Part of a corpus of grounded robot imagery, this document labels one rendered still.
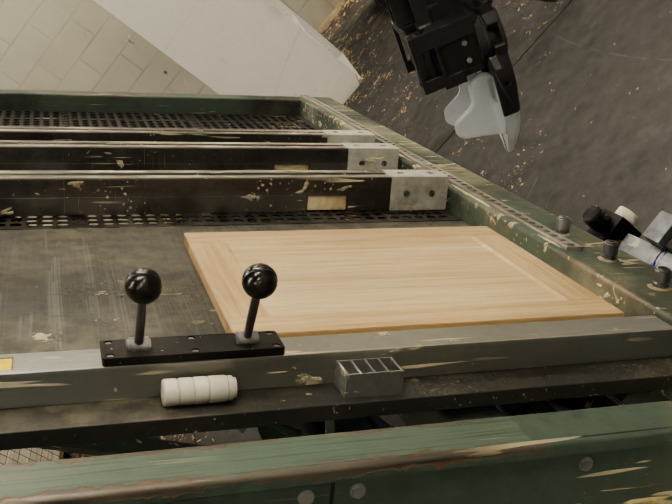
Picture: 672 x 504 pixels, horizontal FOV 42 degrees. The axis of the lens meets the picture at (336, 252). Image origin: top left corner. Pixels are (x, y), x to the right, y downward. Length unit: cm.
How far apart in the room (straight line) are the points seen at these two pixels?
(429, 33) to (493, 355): 47
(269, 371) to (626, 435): 39
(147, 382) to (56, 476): 24
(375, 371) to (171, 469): 35
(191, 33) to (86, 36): 159
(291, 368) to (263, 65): 417
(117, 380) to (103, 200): 72
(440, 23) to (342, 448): 38
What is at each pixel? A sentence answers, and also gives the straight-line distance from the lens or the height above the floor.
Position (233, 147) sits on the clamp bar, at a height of 124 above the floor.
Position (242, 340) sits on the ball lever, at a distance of 100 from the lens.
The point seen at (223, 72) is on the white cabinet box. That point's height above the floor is 67.
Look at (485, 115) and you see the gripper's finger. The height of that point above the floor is 140.
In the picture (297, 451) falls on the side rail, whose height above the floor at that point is 138.
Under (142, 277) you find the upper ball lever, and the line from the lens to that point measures 89.
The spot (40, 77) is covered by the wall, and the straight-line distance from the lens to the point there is 660.
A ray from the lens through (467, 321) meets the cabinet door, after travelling 120.
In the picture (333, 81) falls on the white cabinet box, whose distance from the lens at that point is 519.
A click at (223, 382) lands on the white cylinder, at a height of 139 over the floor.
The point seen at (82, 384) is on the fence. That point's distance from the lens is 98.
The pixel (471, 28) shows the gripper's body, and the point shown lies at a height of 147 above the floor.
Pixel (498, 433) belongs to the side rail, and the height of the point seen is 122.
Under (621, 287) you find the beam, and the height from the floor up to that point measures 91.
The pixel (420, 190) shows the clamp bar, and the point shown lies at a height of 96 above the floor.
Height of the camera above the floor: 178
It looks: 25 degrees down
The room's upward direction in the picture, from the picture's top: 55 degrees counter-clockwise
